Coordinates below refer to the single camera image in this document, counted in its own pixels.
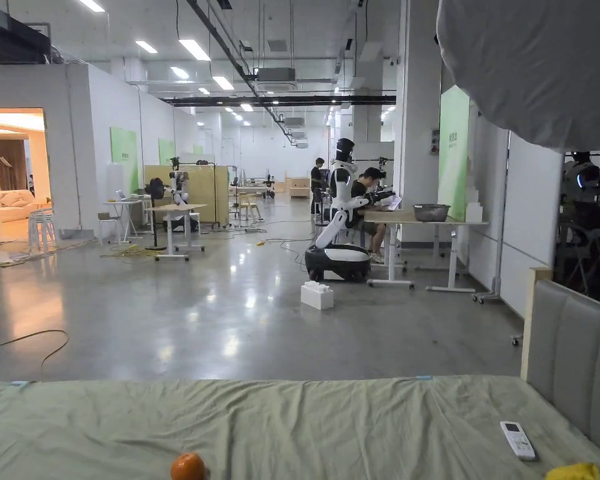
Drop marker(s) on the white remote control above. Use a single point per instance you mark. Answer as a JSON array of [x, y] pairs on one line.
[[517, 440]]

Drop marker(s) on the orange fruit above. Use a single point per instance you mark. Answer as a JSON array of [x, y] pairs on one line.
[[187, 467]]

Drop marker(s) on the large grey softbox lamp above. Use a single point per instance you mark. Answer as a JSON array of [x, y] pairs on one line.
[[530, 70]]

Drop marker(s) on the black standing fan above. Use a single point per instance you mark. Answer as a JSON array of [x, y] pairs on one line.
[[155, 192]]

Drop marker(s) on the bed with pale green sheet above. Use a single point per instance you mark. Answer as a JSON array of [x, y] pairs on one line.
[[280, 430]]

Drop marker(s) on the grey padded headboard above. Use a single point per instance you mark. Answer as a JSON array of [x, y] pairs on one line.
[[570, 345]]

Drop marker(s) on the white humanoid robot on wheels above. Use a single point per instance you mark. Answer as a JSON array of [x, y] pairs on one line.
[[341, 200]]

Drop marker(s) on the beige sofa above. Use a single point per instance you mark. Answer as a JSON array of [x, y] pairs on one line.
[[15, 204]]

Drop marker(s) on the yellow cloth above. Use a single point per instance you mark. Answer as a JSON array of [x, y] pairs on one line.
[[572, 472]]

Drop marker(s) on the small white robot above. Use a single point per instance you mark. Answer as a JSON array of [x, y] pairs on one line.
[[179, 192]]

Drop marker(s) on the stack of white stools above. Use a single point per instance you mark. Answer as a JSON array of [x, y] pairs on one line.
[[42, 227]]

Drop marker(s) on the white plastic block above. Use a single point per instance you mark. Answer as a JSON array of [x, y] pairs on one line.
[[316, 295]]

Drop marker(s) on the white desk with laptop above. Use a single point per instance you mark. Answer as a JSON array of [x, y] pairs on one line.
[[125, 207]]

